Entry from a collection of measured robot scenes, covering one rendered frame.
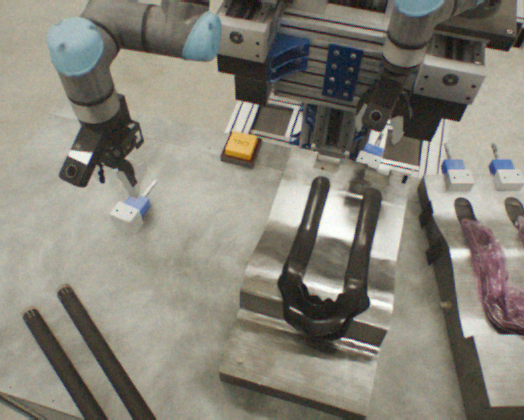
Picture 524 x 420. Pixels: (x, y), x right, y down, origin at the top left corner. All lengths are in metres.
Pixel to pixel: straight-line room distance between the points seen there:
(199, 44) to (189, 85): 1.76
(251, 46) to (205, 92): 1.28
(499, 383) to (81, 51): 0.82
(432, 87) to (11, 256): 0.99
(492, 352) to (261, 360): 0.39
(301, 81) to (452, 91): 0.43
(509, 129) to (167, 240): 1.88
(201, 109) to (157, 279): 1.48
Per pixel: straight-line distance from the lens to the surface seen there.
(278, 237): 1.00
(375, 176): 1.15
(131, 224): 1.10
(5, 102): 2.74
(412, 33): 0.93
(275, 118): 2.12
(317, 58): 1.41
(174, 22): 0.84
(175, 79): 2.62
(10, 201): 1.28
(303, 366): 0.94
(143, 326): 1.04
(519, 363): 0.98
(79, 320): 1.02
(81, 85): 0.83
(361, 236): 1.04
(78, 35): 0.81
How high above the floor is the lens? 1.76
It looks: 57 degrees down
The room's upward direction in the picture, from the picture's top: 2 degrees clockwise
